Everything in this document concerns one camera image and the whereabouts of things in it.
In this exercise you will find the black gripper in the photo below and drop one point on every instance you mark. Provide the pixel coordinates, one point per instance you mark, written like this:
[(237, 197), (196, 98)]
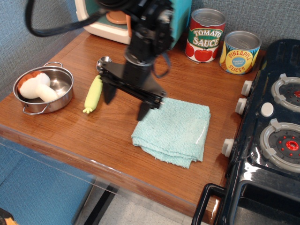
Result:
[(134, 77)]

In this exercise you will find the white stove knob top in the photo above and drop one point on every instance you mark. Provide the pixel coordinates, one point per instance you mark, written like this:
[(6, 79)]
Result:
[(246, 88)]

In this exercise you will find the black oven door handle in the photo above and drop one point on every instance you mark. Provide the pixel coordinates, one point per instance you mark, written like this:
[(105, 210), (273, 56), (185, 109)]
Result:
[(209, 190)]

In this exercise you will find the tomato sauce can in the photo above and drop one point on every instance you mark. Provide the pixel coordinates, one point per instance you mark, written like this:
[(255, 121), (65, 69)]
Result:
[(205, 32)]

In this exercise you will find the light blue towel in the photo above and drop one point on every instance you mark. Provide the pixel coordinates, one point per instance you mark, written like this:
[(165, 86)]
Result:
[(175, 133)]

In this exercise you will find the white stove knob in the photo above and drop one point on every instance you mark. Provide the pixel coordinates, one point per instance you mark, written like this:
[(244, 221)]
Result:
[(246, 88), (240, 106), (227, 147)]

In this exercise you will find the white stove button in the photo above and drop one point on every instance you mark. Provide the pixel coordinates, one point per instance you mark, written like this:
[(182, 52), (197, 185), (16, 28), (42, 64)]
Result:
[(267, 109)]

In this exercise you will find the pineapple slices can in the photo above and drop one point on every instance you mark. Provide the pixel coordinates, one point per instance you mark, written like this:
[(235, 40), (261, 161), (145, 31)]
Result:
[(239, 53)]

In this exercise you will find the white plush mushroom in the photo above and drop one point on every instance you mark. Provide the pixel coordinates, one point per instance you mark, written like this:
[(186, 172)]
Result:
[(36, 84)]

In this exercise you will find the small steel pot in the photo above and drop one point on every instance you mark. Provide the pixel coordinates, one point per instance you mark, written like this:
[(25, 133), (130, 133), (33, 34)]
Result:
[(61, 81)]

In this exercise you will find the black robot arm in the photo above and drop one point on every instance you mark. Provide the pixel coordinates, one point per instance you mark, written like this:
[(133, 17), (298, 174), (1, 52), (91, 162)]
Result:
[(145, 56)]

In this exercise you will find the white stove knob middle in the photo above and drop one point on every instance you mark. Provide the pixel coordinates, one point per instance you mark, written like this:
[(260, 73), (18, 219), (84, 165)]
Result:
[(240, 106)]

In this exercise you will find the toy microwave teal and cream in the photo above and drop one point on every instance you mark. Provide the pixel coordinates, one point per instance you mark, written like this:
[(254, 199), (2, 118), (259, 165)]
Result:
[(119, 33)]

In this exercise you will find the black toy stove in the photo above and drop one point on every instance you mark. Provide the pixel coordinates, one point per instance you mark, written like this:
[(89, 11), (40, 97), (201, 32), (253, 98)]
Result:
[(263, 174)]

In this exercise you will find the spoon with yellow-green handle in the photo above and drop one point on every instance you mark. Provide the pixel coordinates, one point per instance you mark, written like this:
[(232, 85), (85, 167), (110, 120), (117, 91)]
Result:
[(95, 89)]

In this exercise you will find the white stove knob bottom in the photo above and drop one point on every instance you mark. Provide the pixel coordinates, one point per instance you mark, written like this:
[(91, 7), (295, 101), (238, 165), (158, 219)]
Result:
[(227, 147)]

